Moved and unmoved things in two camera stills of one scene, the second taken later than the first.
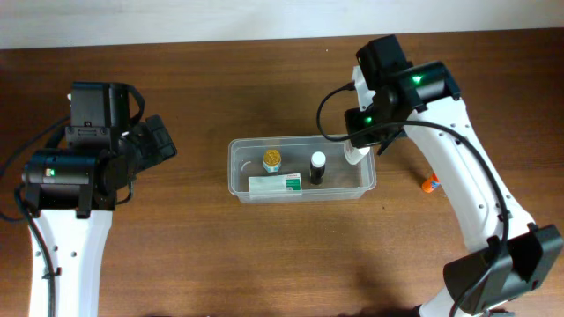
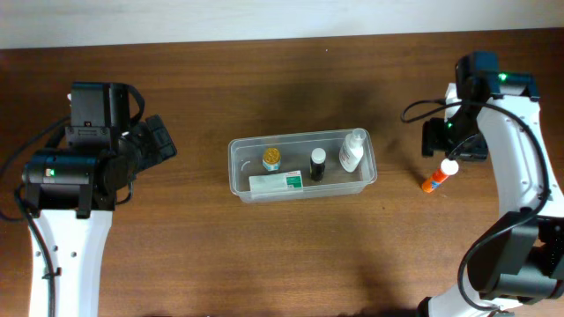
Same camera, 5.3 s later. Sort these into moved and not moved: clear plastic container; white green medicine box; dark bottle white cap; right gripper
Moved: right gripper
Not moved: dark bottle white cap; white green medicine box; clear plastic container
